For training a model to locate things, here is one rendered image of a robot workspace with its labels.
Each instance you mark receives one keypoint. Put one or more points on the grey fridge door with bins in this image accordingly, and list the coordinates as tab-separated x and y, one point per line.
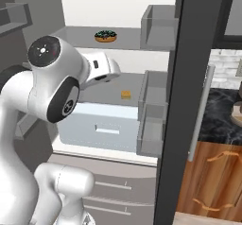
31	2

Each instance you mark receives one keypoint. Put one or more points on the white fridge crisper drawer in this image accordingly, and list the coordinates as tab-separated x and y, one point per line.
104	121

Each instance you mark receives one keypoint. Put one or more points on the dark framed wall cupboard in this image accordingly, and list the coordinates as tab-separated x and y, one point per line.
231	11

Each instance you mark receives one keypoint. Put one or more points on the round wooden counter item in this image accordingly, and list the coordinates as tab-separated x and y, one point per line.
237	113

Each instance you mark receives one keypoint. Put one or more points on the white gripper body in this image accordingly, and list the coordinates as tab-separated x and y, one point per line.
112	71

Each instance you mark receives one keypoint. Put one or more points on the grey item on wall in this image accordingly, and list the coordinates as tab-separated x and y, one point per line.
239	68

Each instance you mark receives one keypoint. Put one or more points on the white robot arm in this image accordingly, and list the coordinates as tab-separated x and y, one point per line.
19	115

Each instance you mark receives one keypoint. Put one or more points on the grey glass fridge shelf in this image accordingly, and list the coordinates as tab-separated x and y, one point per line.
78	36
110	90

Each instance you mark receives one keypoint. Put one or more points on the wooden cupboard door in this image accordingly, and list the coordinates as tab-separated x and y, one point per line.
214	178

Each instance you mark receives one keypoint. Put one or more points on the chocolate sprinkled donut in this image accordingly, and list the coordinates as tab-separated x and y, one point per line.
105	36

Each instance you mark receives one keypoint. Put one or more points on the small orange cake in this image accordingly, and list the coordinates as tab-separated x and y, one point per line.
126	95

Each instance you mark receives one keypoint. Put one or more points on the grey freezer drawer front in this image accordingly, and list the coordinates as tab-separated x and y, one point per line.
126	172

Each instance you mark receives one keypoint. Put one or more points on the dark grey fridge door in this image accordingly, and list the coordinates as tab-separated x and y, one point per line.
189	46

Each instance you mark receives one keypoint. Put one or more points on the tall clear door bin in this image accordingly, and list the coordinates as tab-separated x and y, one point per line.
152	118

